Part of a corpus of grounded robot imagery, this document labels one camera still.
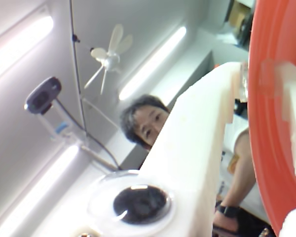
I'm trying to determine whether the orange plate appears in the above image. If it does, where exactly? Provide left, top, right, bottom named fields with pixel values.
left=248, top=0, right=296, bottom=237

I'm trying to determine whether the forearm with black watch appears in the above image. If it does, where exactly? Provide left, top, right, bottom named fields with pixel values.
left=222, top=138, right=259, bottom=209

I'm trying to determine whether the hand beside black watch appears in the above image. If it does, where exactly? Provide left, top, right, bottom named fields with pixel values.
left=213, top=213, right=240, bottom=235

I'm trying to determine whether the person in white shirt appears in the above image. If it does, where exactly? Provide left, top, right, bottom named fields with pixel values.
left=119, top=94, right=271, bottom=223

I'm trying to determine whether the googly eye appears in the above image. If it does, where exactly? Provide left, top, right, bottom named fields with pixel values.
left=87, top=170, right=177, bottom=234

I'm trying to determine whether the black wristwatch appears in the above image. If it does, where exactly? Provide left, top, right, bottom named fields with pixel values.
left=218, top=204, right=240, bottom=218

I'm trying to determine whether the fluorescent ceiling light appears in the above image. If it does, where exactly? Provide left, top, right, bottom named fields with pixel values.
left=0, top=16, right=54, bottom=83
left=118, top=26, right=188, bottom=101
left=0, top=145, right=80, bottom=237

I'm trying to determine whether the white ceiling fan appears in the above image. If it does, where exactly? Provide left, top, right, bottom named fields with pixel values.
left=83, top=23, right=134, bottom=96

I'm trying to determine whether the brown cardboard box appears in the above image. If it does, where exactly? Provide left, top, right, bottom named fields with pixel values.
left=228, top=0, right=254, bottom=47

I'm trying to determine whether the clear webcam clamp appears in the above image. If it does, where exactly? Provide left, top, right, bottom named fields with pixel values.
left=37, top=98, right=89, bottom=154

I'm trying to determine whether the black pole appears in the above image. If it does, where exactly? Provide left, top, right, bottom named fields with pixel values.
left=68, top=0, right=88, bottom=135

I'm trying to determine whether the grey webcam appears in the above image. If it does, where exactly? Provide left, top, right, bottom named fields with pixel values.
left=24, top=76, right=63, bottom=116

